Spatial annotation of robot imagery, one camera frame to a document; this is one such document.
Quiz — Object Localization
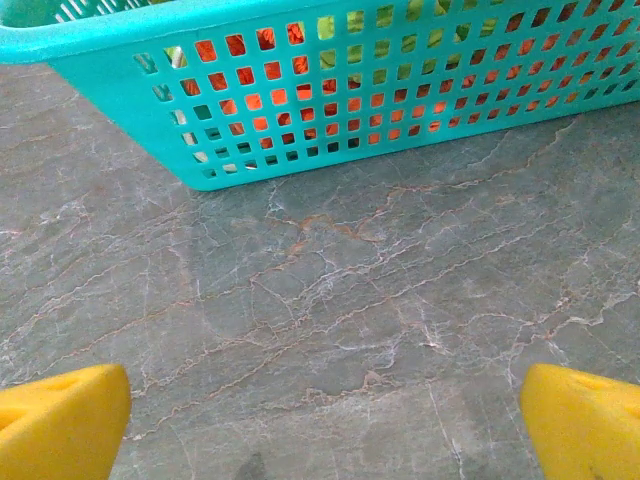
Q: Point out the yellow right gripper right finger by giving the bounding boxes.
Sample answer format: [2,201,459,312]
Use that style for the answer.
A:
[519,362,640,480]

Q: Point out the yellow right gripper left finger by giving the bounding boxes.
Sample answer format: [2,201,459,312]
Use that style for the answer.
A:
[0,363,133,480]

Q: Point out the red-orange mesh shorts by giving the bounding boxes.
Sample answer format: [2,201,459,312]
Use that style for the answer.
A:
[180,20,640,147]

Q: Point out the green shorts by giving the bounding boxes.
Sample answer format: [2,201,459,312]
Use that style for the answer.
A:
[164,0,474,86]

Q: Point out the teal plastic basket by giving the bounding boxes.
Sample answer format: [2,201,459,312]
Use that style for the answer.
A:
[0,0,640,193]

